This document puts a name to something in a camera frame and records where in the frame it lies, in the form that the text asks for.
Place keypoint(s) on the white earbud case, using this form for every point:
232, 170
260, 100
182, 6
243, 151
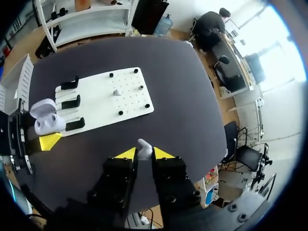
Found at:
47, 119

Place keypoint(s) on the grey slotted basket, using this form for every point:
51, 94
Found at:
16, 84

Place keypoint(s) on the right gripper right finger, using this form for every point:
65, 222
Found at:
173, 180

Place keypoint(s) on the white plate with black stands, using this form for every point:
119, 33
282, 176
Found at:
108, 101

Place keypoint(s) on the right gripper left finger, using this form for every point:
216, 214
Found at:
115, 178

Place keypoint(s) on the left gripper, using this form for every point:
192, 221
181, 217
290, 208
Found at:
14, 137

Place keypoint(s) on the person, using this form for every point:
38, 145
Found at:
211, 26

